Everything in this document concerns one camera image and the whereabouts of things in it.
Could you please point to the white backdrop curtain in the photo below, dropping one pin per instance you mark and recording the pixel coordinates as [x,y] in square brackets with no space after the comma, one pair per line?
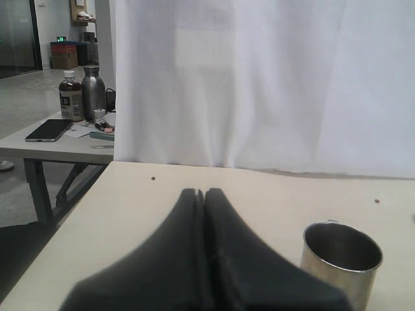
[296,86]

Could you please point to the steel cup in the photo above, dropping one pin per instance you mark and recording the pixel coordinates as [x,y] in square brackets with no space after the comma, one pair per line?
[344,257]

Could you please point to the small white cup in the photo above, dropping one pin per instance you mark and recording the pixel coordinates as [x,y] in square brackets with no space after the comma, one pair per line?
[99,114]

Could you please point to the teal flat case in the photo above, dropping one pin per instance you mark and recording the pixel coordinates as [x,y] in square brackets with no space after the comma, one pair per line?
[102,136]

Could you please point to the grey metal flask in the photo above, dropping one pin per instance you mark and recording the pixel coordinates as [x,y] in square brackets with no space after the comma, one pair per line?
[93,92]

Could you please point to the grey side table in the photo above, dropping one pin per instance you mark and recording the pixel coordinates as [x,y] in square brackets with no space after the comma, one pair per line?
[88,156]

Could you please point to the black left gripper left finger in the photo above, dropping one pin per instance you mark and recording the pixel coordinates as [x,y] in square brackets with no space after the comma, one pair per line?
[169,271]

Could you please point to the white paper card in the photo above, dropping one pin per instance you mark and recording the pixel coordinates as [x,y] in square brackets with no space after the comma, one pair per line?
[77,132]

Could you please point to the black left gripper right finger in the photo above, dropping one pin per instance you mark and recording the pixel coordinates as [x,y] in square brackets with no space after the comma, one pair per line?
[247,274]

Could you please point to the cardboard box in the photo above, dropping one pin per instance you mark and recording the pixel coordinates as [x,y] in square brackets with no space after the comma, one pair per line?
[64,55]

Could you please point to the brown drink bottle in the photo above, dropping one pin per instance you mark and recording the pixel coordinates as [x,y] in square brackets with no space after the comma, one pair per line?
[70,95]

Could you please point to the black smartphone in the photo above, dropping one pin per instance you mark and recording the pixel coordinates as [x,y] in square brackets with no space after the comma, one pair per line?
[50,131]

